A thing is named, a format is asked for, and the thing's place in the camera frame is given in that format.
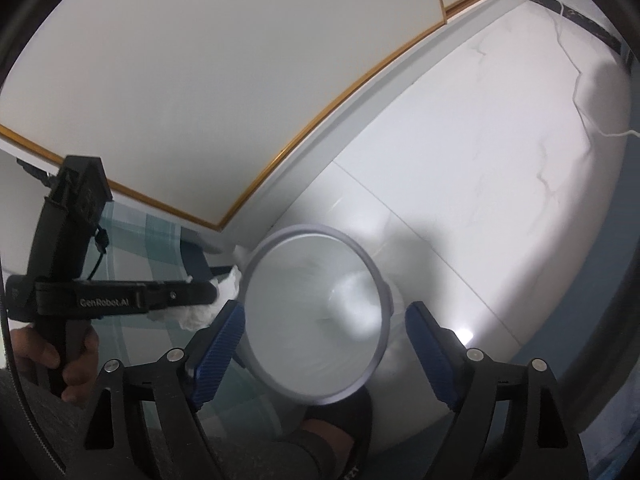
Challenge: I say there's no black marble baseboard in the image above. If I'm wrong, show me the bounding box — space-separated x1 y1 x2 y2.
15 157 65 187
525 0 624 54

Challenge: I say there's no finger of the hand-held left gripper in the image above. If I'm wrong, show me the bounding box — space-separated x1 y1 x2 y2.
144 280 222 312

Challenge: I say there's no black slipper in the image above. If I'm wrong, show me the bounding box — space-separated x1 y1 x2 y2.
299 389 374 480

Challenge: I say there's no light blue cloth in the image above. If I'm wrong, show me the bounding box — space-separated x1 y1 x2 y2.
582 400 633 472

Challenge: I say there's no grey round trash bin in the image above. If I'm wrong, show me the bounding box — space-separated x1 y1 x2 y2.
235 225 401 407

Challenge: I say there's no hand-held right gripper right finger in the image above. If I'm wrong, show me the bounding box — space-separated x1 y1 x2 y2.
405 301 587 480

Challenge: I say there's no person's left hand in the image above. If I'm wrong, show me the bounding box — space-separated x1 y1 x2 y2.
10 326 102 404

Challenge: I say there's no grey blue furniture side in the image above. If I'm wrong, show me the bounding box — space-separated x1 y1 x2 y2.
500 237 632 411

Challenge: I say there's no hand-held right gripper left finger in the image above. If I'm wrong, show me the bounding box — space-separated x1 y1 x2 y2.
80 300 247 480

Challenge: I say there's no checked teal tablecloth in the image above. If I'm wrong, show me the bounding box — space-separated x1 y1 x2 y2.
87 199 303 443

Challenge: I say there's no black wrist cord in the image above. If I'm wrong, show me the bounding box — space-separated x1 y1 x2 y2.
81 226 112 282

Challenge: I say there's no white floor cable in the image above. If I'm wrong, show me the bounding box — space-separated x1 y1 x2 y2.
552 2 640 139

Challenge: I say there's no person's foot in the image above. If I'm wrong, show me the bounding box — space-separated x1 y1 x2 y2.
294 416 357 463

